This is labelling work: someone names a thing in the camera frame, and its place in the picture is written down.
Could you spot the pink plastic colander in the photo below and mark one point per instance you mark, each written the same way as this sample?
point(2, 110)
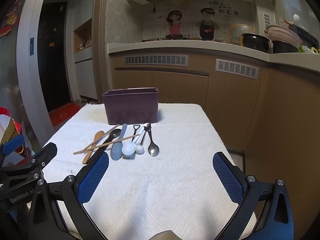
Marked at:
point(285, 33)

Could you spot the black cooking pot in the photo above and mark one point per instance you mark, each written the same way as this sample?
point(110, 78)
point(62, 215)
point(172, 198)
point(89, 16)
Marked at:
point(255, 42)

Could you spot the white plastic spoon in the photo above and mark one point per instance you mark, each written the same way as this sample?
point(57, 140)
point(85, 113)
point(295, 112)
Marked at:
point(128, 150)

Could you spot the red wall decoration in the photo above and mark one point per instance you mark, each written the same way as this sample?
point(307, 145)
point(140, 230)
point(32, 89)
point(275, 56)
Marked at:
point(10, 22)

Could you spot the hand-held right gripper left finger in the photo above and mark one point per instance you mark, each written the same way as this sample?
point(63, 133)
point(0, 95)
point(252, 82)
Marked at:
point(93, 177)

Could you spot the glass lid with yellow rim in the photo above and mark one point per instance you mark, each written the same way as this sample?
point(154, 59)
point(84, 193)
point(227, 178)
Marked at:
point(236, 33)

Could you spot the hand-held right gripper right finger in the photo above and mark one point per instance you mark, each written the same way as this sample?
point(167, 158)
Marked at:
point(227, 177)

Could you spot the white ladle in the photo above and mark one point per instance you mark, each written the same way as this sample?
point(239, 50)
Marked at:
point(296, 18)

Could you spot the wooden chopstick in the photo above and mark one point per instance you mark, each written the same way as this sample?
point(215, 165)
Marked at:
point(125, 138)
point(110, 131)

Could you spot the black dish rack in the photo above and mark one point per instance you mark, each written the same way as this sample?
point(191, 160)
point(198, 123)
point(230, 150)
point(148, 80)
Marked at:
point(307, 36)

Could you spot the cartoon wall sticker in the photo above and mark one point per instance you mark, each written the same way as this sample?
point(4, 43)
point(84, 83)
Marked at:
point(207, 27)

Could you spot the wall shelf niche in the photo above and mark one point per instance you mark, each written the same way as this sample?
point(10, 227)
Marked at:
point(83, 35)

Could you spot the white kitchen countertop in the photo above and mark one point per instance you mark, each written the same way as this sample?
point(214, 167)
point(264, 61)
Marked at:
point(200, 47)

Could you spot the wooden kitchen cabinet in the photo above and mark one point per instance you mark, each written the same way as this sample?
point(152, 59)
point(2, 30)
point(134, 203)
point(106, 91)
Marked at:
point(237, 100)

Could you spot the white textured towel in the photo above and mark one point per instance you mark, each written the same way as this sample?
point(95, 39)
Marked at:
point(162, 185)

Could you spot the wooden spoon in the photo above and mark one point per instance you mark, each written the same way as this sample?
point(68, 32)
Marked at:
point(98, 136)

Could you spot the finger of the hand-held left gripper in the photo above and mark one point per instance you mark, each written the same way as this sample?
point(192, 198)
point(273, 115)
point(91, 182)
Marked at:
point(46, 155)
point(13, 143)

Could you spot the black pot under colander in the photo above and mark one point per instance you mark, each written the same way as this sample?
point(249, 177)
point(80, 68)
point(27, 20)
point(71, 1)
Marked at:
point(283, 48)

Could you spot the white wall switch panel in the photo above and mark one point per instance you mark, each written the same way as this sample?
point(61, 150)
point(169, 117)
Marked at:
point(267, 20)

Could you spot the blue silicone spoon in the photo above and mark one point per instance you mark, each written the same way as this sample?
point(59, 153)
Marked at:
point(116, 152)

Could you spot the short white vent grille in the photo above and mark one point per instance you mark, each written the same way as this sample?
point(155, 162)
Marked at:
point(237, 68)

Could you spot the shovel-shaped metal spoon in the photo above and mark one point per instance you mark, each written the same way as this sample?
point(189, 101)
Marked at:
point(135, 132)

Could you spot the plain metal spoon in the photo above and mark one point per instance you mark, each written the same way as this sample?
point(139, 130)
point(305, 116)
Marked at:
point(147, 126)

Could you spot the purple plastic utensil container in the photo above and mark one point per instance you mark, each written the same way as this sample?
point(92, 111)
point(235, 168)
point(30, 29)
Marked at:
point(131, 107)

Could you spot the small white spoon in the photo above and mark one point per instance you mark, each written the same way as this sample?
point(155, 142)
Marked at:
point(139, 150)

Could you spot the black door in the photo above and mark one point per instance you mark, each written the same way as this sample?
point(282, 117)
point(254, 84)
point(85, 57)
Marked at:
point(55, 55)

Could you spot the grey refrigerator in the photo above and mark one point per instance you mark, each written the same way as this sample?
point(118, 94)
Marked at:
point(27, 80)

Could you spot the long white vent grille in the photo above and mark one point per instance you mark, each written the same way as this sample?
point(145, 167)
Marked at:
point(156, 60)

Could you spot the red floor mat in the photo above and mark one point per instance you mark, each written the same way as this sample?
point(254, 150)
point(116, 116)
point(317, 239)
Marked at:
point(63, 115)

